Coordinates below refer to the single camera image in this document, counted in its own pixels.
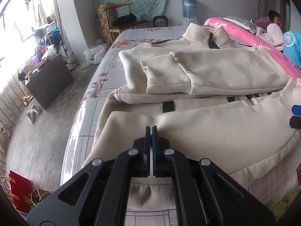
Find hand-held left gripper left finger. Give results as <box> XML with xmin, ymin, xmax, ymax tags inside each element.
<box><xmin>26</xmin><ymin>125</ymin><xmax>152</xmax><ymax>226</ymax></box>

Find pink hanging garment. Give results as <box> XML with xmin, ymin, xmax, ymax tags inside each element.
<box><xmin>13</xmin><ymin>20</ymin><xmax>25</xmax><ymax>43</ymax></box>

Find beige plush slippers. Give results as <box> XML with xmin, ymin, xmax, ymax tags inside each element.
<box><xmin>21</xmin><ymin>94</ymin><xmax>33</xmax><ymax>106</ymax></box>

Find shaggy rug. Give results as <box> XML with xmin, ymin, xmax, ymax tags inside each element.
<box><xmin>268</xmin><ymin>176</ymin><xmax>301</xmax><ymax>217</ymax></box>

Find wheelchair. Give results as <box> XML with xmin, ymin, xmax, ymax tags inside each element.
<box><xmin>34</xmin><ymin>27</ymin><xmax>71</xmax><ymax>64</ymax></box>

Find cream zip jacket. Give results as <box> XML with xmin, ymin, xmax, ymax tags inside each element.
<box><xmin>82</xmin><ymin>23</ymin><xmax>301</xmax><ymax>211</ymax></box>

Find grey floral lace pillow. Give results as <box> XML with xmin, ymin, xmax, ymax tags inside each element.
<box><xmin>222</xmin><ymin>16</ymin><xmax>257</xmax><ymax>34</ymax></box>

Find wooden chair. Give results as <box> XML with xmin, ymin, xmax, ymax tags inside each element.
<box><xmin>103</xmin><ymin>2</ymin><xmax>148</xmax><ymax>45</ymax></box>

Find pink floral blanket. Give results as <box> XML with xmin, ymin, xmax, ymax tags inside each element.
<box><xmin>203</xmin><ymin>17</ymin><xmax>301</xmax><ymax>85</ymax></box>

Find beige paper bag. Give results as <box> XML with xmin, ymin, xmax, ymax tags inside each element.
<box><xmin>26</xmin><ymin>187</ymin><xmax>51</xmax><ymax>210</ymax></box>

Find blue water jug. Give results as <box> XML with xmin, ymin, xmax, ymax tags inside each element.
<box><xmin>181</xmin><ymin>0</ymin><xmax>199</xmax><ymax>19</ymax></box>

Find beige hanging coat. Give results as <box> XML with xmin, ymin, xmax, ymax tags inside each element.
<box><xmin>30</xmin><ymin>0</ymin><xmax>47</xmax><ymax>26</ymax></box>

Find metal window railing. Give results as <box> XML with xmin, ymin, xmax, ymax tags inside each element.
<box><xmin>0</xmin><ymin>28</ymin><xmax>40</xmax><ymax>170</ymax></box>

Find floral checked bed sheet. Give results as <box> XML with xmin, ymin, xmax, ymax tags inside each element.
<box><xmin>60</xmin><ymin>26</ymin><xmax>290</xmax><ymax>226</ymax></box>

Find white plastic bag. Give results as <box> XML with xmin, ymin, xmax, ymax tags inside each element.
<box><xmin>83</xmin><ymin>45</ymin><xmax>106</xmax><ymax>65</ymax></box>

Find red paper bag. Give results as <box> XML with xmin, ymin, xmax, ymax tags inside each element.
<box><xmin>0</xmin><ymin>169</ymin><xmax>32</xmax><ymax>215</ymax></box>

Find pink white knitted blanket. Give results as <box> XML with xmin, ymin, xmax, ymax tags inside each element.
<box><xmin>255</xmin><ymin>24</ymin><xmax>285</xmax><ymax>52</ymax></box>

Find patterned cardboard box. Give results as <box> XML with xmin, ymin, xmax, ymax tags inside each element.
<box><xmin>95</xmin><ymin>3</ymin><xmax>113</xmax><ymax>45</ymax></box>

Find black bag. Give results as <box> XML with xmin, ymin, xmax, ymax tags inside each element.
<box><xmin>113</xmin><ymin>13</ymin><xmax>138</xmax><ymax>25</ymax></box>

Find grey door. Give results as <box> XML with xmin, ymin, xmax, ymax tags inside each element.
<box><xmin>260</xmin><ymin>0</ymin><xmax>292</xmax><ymax>29</ymax></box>

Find dark brown cabinet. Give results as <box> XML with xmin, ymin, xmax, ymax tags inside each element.
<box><xmin>25</xmin><ymin>53</ymin><xmax>74</xmax><ymax>111</ymax></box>

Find blue printed blanket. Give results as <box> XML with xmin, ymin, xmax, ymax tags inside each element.
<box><xmin>282</xmin><ymin>30</ymin><xmax>301</xmax><ymax>70</ymax></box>

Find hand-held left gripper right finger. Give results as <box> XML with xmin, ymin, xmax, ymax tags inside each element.
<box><xmin>152</xmin><ymin>125</ymin><xmax>275</xmax><ymax>226</ymax></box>

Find black round fan heater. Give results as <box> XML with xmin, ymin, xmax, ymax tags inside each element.
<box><xmin>152</xmin><ymin>15</ymin><xmax>168</xmax><ymax>28</ymax></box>

